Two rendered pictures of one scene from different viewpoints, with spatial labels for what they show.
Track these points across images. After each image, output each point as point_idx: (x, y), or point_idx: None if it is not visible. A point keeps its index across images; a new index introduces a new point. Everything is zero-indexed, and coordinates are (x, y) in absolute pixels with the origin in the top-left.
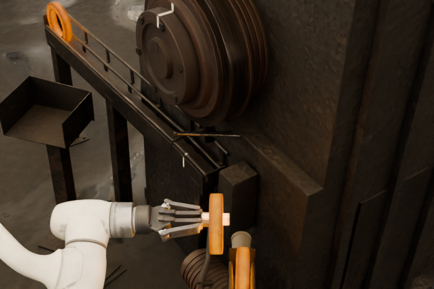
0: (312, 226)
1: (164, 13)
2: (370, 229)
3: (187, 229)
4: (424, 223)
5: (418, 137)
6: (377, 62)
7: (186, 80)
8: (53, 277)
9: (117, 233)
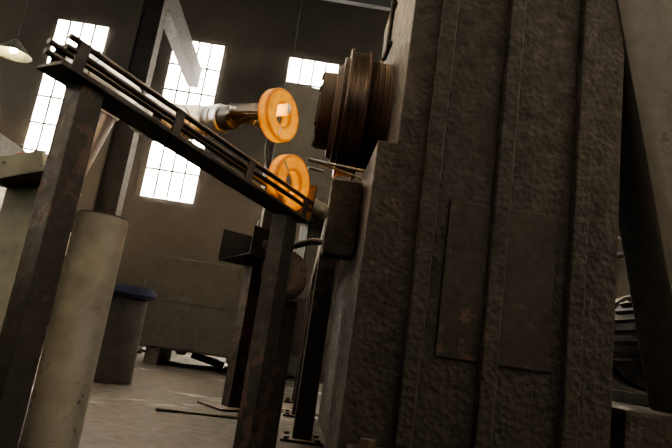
0: (385, 191)
1: None
2: (471, 260)
3: (251, 104)
4: (568, 315)
5: (528, 156)
6: (443, 13)
7: (322, 93)
8: None
9: (204, 114)
